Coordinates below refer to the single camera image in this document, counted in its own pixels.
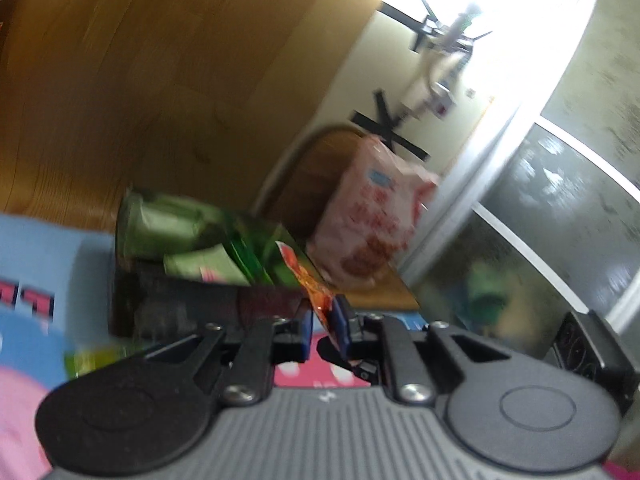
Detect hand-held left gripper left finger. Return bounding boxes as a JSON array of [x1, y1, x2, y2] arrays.
[[140, 302, 316, 407]]

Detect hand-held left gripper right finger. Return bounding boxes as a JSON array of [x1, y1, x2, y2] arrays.
[[317, 296, 516, 406]]

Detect red spicy snack packet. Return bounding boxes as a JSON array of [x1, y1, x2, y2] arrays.
[[275, 241, 346, 351]]

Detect dark green striped packet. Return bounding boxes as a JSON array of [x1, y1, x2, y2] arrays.
[[220, 210, 303, 288]]

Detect black sheep print box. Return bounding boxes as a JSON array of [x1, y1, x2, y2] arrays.
[[107, 187, 321, 341]]

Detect small pale snack packet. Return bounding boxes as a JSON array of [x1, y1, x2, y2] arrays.
[[164, 245, 251, 286]]

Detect large pink snack bag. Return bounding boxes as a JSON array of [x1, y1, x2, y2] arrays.
[[306, 135, 441, 288]]

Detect blurry green object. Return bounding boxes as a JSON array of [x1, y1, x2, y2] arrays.
[[460, 265, 506, 321]]

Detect wooden chair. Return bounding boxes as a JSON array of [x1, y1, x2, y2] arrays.
[[252, 124, 421, 311]]

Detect black tape strip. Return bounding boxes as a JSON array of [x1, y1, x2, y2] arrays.
[[372, 89, 408, 143], [351, 110, 431, 162]]

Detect grey sliding glass door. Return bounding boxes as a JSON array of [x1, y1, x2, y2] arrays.
[[400, 0, 640, 341]]

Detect blue pig printed blanket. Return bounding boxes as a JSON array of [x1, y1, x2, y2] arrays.
[[0, 212, 640, 480]]

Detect white wall device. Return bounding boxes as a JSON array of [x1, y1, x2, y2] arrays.
[[400, 5, 481, 121]]

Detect wooden wall panel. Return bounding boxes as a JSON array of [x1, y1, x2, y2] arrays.
[[0, 0, 386, 241]]

